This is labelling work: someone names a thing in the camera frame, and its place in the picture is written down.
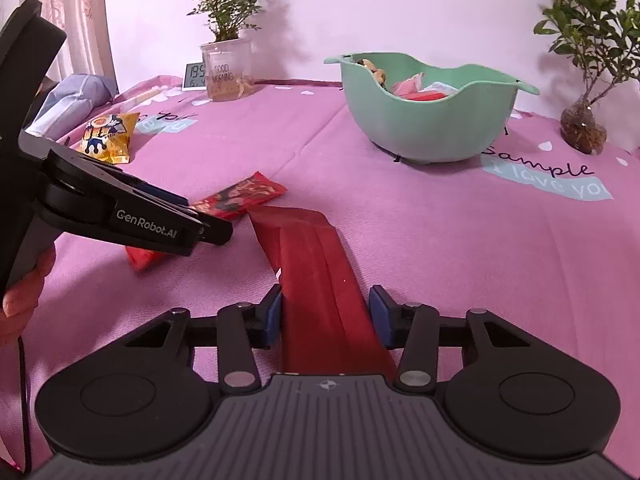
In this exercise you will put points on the dark red long packet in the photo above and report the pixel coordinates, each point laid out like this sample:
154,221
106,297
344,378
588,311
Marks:
320,280

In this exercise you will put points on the small plant in clear pot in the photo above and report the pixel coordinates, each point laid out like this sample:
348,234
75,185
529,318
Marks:
227,80

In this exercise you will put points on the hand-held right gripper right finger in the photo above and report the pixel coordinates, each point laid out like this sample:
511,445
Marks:
380,315

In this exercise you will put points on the nut bar packet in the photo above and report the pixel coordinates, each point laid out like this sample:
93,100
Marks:
375,74

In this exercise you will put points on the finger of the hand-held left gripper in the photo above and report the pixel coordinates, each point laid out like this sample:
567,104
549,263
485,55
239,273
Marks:
215,231
147,191

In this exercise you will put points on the small digital clock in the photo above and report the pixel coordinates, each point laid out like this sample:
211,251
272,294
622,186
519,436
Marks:
194,76

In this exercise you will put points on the blue grey cloth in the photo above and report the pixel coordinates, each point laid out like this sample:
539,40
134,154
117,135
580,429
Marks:
75,95

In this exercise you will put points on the leafy plant in glass vase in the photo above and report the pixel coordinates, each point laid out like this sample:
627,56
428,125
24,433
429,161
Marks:
582,132

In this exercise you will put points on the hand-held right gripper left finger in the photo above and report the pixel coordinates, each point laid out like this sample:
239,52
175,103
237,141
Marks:
274,315

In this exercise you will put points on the green plastic bowl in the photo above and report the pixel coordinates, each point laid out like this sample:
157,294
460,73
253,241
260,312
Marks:
425,130

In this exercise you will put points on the red picture snack packet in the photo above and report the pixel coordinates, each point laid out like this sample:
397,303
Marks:
245,192

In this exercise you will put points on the yellow cartoon snack packet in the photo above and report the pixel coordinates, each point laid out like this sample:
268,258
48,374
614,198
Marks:
107,137

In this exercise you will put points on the pink printed tablecloth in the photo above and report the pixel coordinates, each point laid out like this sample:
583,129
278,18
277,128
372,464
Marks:
475,260

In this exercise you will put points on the pale patterned curtain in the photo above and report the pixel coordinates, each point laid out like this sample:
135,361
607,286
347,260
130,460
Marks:
85,35

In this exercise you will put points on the person's left hand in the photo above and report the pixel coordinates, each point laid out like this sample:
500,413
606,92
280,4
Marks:
22,305

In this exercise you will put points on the red clear bar packet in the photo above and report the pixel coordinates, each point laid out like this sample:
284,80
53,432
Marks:
425,96

